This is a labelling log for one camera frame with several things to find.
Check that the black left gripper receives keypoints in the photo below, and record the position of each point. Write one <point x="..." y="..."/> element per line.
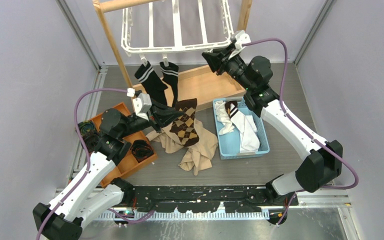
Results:
<point x="162" y="116"/>

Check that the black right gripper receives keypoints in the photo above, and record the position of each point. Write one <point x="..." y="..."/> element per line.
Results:
<point x="217" y="59"/>

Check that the brown argyle sock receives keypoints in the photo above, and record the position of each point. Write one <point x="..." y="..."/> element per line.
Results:
<point x="183" y="126"/>

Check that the black white-striped sock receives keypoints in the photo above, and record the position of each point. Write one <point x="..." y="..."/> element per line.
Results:
<point x="170" y="73"/>
<point x="151" y="82"/>

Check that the white plastic clip hanger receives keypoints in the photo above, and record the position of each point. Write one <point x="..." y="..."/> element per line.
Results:
<point x="175" y="26"/>

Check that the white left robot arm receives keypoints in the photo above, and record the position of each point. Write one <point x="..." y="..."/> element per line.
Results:
<point x="67" y="215"/>

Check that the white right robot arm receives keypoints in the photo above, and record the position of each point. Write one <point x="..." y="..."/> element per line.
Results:
<point x="320" y="158"/>

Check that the wooden hanger stand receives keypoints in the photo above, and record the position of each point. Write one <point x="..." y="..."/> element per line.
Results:
<point x="197" y="83"/>

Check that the rolled black sock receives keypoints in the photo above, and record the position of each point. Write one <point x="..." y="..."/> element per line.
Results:
<point x="141" y="150"/>

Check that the beige crumpled cloth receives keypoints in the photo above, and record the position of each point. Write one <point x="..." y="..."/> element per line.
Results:
<point x="198" y="156"/>

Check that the orange compartment tray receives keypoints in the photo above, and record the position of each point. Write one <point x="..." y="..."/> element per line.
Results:
<point x="129" y="165"/>

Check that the rolled dark green sock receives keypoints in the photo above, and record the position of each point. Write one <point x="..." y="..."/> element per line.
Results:
<point x="91" y="140"/>

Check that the rolled dark patterned sock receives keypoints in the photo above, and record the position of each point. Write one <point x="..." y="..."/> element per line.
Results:
<point x="87" y="128"/>

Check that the light blue plastic basket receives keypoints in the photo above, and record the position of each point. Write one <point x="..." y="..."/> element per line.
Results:
<point x="229" y="143"/>

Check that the white black-striped sock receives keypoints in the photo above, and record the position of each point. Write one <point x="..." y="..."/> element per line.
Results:
<point x="249" y="141"/>

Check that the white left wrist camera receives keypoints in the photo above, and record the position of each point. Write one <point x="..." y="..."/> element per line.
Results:
<point x="141" y="103"/>

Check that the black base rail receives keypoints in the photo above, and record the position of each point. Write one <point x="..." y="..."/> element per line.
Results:
<point x="203" y="198"/>

